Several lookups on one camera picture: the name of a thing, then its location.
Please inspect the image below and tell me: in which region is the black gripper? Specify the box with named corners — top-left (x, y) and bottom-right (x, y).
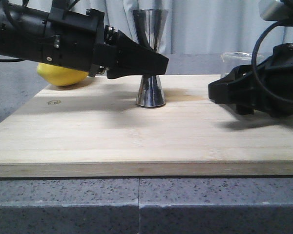
top-left (208, 43), bottom-right (293, 117)
top-left (42, 6), bottom-right (169, 79)

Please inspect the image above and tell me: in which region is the steel double jigger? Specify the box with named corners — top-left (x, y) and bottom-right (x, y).
top-left (132, 9), bottom-right (168, 108)

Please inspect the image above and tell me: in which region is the grey curtain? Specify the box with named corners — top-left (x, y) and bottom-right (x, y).
top-left (0, 0), bottom-right (293, 56)

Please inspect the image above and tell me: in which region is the clear glass beaker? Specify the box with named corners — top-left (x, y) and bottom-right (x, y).
top-left (220, 52), bottom-right (252, 78)

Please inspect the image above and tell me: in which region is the light wooden cutting board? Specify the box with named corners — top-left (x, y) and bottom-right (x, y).
top-left (0, 75), bottom-right (293, 177)

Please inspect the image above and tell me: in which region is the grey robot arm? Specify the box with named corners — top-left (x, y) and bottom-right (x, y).
top-left (208, 0), bottom-right (293, 117)

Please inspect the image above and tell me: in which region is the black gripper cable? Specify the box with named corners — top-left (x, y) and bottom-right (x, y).
top-left (251, 18), bottom-right (293, 108)

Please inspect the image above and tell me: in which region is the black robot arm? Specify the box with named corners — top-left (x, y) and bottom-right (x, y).
top-left (0, 0), bottom-right (168, 79)

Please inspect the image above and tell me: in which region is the yellow lemon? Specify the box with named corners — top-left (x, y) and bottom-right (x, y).
top-left (37, 63), bottom-right (88, 87)

